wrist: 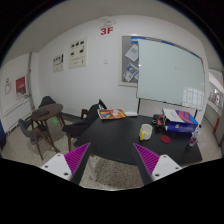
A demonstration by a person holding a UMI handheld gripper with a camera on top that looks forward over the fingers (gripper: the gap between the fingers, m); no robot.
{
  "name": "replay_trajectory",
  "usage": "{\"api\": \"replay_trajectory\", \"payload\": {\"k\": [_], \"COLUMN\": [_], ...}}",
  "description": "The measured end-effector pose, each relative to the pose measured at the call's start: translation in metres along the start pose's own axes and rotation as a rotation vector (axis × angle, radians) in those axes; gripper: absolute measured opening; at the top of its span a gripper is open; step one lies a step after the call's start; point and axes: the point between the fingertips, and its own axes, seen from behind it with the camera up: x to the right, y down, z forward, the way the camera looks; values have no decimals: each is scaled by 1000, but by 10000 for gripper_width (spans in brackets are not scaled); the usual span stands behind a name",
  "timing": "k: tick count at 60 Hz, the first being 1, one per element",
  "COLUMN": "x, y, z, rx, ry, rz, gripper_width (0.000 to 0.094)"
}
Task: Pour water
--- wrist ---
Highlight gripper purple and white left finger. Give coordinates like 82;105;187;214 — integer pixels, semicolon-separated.
41;143;90;181

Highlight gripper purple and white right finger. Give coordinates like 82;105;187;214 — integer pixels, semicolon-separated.
134;143;181;181

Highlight clear plastic water bottle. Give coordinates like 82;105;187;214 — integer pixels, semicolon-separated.
189;125;202;146

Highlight red round coaster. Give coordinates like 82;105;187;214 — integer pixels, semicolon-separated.
160;135;171;144

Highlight grey chair front left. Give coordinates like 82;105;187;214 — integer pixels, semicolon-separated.
17;118;51;161

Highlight black items beside box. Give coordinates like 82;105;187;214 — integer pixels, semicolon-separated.
152;114;166;129

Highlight blue and white box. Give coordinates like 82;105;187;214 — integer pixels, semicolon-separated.
163;109;198;132

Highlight dark chair at black table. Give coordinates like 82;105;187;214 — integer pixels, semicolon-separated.
62;100;106;150

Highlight round brown wooden table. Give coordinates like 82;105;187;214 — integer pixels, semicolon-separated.
31;104;65;152

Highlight white book on table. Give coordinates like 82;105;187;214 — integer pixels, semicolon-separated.
125;111;138;117

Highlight colourful book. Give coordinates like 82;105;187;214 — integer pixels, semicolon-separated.
98;109;126;120

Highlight grey chair behind round table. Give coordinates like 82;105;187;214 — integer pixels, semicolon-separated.
39;96;55;107

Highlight large whiteboard on stand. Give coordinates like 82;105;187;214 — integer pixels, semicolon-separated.
137;39;205;110

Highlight grey notice board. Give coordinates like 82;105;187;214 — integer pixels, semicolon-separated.
118;36;139;87

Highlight white mug yellow handle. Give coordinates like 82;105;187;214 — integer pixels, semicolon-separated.
139;124;153;141

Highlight red wall poster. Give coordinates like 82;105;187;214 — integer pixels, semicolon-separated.
16;77;26;97

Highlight small white wall poster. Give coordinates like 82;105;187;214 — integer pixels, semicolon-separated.
53;54;64;73

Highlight large white wall poster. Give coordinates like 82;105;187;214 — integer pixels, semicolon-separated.
69;38;87;69

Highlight red 3F wall sign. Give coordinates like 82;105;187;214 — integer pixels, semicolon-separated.
100;27;114;36

